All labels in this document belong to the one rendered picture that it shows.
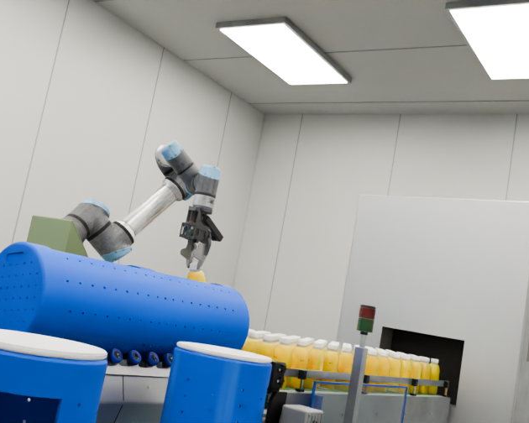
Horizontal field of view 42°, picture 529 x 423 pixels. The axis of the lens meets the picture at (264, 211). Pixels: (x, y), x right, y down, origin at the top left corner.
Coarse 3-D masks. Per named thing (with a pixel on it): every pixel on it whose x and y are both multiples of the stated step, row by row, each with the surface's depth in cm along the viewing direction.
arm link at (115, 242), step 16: (176, 176) 284; (160, 192) 281; (176, 192) 283; (144, 208) 277; (160, 208) 280; (112, 224) 269; (128, 224) 272; (144, 224) 276; (96, 240) 265; (112, 240) 266; (128, 240) 270; (112, 256) 267
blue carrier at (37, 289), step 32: (0, 256) 191; (32, 256) 182; (64, 256) 188; (0, 288) 187; (32, 288) 179; (64, 288) 181; (96, 288) 190; (128, 288) 200; (160, 288) 212; (192, 288) 226; (224, 288) 244; (0, 320) 184; (32, 320) 176; (64, 320) 182; (96, 320) 190; (128, 320) 200; (160, 320) 209; (192, 320) 220; (224, 320) 232; (160, 352) 217
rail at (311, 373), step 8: (288, 368) 252; (288, 376) 252; (296, 376) 256; (312, 376) 265; (320, 376) 269; (328, 376) 274; (336, 376) 279; (344, 376) 284; (376, 376) 306; (384, 376) 312; (424, 384) 346; (432, 384) 355; (440, 384) 362
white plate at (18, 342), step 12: (0, 336) 123; (12, 336) 127; (24, 336) 131; (36, 336) 136; (48, 336) 140; (0, 348) 114; (12, 348) 113; (24, 348) 114; (36, 348) 114; (48, 348) 117; (60, 348) 120; (72, 348) 124; (84, 348) 128; (96, 348) 132
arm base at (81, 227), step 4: (68, 216) 260; (72, 216) 259; (76, 216) 260; (76, 220) 258; (80, 220) 259; (76, 224) 257; (80, 224) 258; (84, 224) 260; (76, 228) 256; (80, 228) 257; (84, 228) 259; (88, 228) 261; (80, 232) 256; (84, 232) 259; (88, 232) 262; (80, 236) 256; (84, 236) 259; (88, 236) 264; (84, 240) 261
